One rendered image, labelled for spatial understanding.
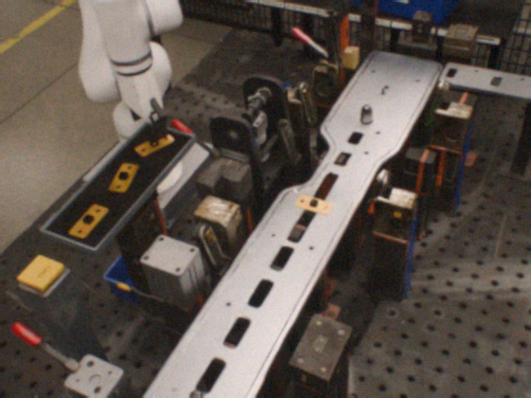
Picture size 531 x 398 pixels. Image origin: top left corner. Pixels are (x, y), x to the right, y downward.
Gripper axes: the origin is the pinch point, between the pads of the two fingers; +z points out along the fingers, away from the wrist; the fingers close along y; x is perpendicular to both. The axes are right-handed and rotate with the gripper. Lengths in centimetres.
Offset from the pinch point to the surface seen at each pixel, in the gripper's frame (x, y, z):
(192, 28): 132, -216, 122
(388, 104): 63, 11, 22
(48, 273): -33.9, 17.9, 5.9
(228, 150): 15.2, 5.3, 13.1
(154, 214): -7.7, 7.6, 17.1
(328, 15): 58, -7, 1
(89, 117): 40, -179, 122
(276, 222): 13.8, 24.4, 22.0
